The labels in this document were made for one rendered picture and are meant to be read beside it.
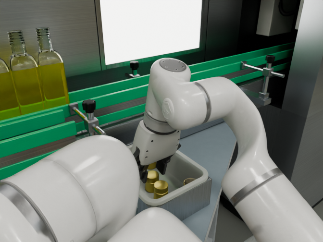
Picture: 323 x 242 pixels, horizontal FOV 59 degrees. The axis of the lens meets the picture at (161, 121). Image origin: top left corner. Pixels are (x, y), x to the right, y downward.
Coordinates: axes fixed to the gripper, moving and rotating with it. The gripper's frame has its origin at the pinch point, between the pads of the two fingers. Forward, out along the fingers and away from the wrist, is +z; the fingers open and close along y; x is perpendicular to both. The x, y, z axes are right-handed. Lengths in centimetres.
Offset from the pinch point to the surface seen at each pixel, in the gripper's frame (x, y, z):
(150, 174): 0.0, 0.4, 1.4
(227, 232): 0, -62, 86
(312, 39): -11, -73, -19
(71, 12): -41.6, 2.5, -23.1
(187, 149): -8.9, -20.9, 10.4
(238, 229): 2, -69, 85
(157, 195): 5.8, 2.0, 1.8
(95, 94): -27.7, 1.9, -4.8
